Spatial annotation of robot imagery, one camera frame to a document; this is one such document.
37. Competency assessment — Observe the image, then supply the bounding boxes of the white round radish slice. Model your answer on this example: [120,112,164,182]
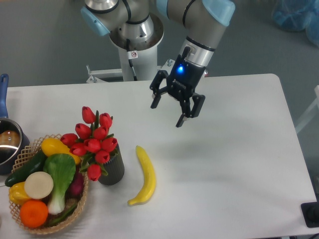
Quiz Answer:
[24,171,53,200]

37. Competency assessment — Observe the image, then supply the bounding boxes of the green cucumber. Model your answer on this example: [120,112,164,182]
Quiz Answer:
[4,150,47,187]

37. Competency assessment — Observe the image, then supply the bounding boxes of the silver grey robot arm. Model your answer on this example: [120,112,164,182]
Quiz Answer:
[81,0,235,127]

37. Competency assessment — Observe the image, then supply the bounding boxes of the blue plastic bag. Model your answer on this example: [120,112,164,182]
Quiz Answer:
[272,0,319,46]

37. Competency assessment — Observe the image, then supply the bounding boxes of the black device at table edge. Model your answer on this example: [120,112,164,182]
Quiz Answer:
[301,202,319,228]

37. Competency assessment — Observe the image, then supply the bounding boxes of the woven wicker basket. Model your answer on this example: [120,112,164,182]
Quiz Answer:
[9,133,89,235]

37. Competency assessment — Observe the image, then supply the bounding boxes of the yellow bell pepper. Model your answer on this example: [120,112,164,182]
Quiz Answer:
[9,182,31,205]

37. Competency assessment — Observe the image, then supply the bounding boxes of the yellow banana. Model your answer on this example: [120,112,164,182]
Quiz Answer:
[127,145,157,206]

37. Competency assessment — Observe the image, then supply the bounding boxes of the red tulip bouquet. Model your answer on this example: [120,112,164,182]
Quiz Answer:
[60,106,118,181]

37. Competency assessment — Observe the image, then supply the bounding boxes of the dark grey ribbed vase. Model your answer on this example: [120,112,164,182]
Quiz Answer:
[98,145,125,186]

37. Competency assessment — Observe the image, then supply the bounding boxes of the green bok choy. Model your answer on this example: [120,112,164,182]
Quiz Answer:
[43,153,76,215]

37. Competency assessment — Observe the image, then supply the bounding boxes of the yellow squash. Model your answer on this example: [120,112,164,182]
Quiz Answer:
[41,138,81,165]

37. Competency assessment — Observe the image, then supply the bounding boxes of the blue saucepan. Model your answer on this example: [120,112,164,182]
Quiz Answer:
[0,74,29,175]

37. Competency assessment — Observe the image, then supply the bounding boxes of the purple eggplant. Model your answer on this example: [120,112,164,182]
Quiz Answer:
[68,170,84,196]

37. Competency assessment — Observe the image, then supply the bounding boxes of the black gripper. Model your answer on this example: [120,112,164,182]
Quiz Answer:
[150,55,206,127]

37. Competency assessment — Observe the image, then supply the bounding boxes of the orange fruit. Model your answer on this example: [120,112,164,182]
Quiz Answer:
[19,200,48,228]

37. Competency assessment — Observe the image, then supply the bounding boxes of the green chili pepper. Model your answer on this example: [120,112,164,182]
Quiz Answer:
[47,204,77,227]

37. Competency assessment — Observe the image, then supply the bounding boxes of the white frame at right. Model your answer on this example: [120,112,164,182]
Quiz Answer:
[295,85,319,134]

